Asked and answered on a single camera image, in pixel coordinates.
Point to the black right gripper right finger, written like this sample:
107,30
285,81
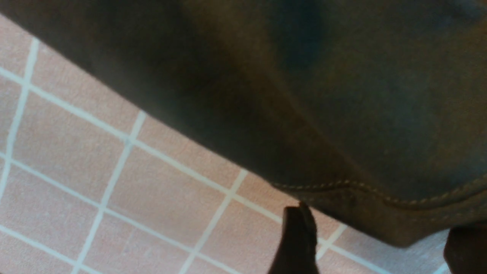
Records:
465,251

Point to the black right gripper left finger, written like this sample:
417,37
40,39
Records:
297,249

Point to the dark gray long-sleeve shirt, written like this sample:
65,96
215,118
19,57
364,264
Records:
372,111

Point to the pink checkered tablecloth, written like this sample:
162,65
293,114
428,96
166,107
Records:
92,185

